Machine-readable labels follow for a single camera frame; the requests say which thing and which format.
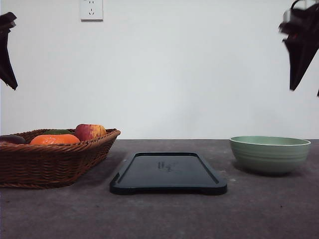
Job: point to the black image-right gripper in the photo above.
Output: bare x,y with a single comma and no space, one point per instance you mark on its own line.
302,41

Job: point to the black image-left gripper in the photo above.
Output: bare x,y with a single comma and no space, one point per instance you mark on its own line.
7,73

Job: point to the light green ceramic bowl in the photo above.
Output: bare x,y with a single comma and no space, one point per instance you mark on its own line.
270,154

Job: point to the brown woven wicker basket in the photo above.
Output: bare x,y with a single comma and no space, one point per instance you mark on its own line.
47,158

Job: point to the dark purple eggplant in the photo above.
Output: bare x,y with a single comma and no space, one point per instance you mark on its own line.
12,139

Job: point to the dark green avocado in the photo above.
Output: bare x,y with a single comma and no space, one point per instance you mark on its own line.
58,132

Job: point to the orange tangerine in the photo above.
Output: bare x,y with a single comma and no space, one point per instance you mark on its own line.
54,139

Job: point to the red yellow apple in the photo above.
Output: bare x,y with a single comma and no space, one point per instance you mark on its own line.
89,131

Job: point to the dark rectangular serving tray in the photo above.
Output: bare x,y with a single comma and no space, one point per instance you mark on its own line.
167,172

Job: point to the white wall socket left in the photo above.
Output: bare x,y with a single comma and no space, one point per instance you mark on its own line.
91,10

